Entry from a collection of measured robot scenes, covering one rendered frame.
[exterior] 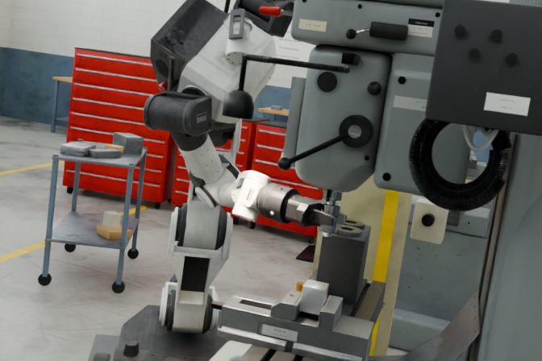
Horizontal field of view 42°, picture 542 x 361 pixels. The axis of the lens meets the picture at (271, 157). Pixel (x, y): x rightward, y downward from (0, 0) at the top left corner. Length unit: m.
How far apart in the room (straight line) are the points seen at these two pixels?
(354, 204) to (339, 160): 1.88
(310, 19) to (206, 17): 0.51
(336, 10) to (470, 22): 0.37
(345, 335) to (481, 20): 0.77
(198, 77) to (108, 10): 10.29
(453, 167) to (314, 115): 0.32
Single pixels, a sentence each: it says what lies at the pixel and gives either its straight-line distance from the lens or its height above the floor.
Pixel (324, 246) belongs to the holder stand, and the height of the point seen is 1.08.
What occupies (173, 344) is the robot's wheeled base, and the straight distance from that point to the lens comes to 2.54.
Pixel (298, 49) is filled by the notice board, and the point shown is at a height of 1.80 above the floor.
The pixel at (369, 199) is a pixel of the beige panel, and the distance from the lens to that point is 3.40.
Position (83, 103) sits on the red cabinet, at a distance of 7.11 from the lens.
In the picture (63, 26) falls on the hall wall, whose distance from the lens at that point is 12.55.
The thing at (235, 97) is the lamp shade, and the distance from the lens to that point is 1.59.
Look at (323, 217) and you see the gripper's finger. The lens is 1.63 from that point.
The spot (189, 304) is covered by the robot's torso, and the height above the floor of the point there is 0.74.
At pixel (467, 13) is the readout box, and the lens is 1.24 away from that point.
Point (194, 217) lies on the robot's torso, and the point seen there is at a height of 1.06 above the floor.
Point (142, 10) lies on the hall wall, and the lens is 11.87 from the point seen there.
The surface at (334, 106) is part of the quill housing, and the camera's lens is 1.54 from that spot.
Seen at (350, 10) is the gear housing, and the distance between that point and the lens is 1.52.
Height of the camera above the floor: 1.58
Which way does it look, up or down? 8 degrees down
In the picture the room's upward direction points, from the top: 8 degrees clockwise
